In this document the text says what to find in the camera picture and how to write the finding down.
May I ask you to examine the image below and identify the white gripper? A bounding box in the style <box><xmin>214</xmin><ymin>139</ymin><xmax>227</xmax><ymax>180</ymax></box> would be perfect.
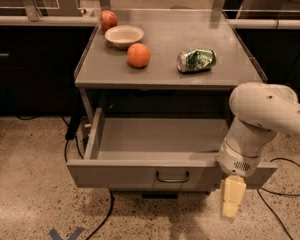
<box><xmin>217</xmin><ymin>139</ymin><xmax>261</xmax><ymax>223</ymax></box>

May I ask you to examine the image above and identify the grey top drawer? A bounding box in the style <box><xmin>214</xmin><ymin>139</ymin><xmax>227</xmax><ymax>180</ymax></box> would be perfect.
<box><xmin>66</xmin><ymin>107</ymin><xmax>278</xmax><ymax>193</ymax></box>

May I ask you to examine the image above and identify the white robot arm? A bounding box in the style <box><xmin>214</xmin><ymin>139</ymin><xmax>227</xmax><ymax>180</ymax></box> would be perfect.
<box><xmin>217</xmin><ymin>82</ymin><xmax>300</xmax><ymax>220</ymax></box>

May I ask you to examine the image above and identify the grey drawer cabinet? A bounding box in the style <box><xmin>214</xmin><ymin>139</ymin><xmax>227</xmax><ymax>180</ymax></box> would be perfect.
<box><xmin>73</xmin><ymin>9</ymin><xmax>268</xmax><ymax>199</ymax></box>

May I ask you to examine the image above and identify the crushed green soda can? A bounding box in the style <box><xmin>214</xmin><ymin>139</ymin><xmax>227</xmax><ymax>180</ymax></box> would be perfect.
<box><xmin>176</xmin><ymin>49</ymin><xmax>217</xmax><ymax>73</ymax></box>

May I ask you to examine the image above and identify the orange fruit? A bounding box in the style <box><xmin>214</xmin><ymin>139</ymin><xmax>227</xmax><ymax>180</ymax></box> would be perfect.
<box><xmin>127</xmin><ymin>43</ymin><xmax>151</xmax><ymax>68</ymax></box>

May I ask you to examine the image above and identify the white ceramic bowl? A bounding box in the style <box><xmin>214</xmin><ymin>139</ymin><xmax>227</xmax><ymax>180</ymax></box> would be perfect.
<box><xmin>105</xmin><ymin>25</ymin><xmax>144</xmax><ymax>49</ymax></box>

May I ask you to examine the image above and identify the blue tape cross marker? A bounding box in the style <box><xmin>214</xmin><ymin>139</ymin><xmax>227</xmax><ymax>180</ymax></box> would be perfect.
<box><xmin>48</xmin><ymin>227</ymin><xmax>85</xmax><ymax>240</ymax></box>

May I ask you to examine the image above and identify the red apple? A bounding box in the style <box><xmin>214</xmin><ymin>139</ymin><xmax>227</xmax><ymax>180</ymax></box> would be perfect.
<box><xmin>100</xmin><ymin>10</ymin><xmax>118</xmax><ymax>31</ymax></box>

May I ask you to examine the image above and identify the black cable right floor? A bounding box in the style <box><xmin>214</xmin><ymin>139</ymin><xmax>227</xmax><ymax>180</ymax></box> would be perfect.
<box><xmin>256</xmin><ymin>157</ymin><xmax>300</xmax><ymax>240</ymax></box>

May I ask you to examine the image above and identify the black cable floor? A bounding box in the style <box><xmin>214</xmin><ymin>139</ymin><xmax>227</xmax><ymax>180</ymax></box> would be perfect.
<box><xmin>15</xmin><ymin>114</ymin><xmax>116</xmax><ymax>240</ymax></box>
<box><xmin>256</xmin><ymin>157</ymin><xmax>300</xmax><ymax>240</ymax></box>

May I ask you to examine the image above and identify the black cable left floor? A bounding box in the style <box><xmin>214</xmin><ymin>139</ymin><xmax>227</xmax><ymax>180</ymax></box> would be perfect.
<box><xmin>15</xmin><ymin>114</ymin><xmax>116</xmax><ymax>240</ymax></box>

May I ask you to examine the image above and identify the white horizontal rail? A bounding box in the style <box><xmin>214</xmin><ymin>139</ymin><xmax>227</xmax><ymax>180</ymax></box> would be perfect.
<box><xmin>0</xmin><ymin>16</ymin><xmax>300</xmax><ymax>30</ymax></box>

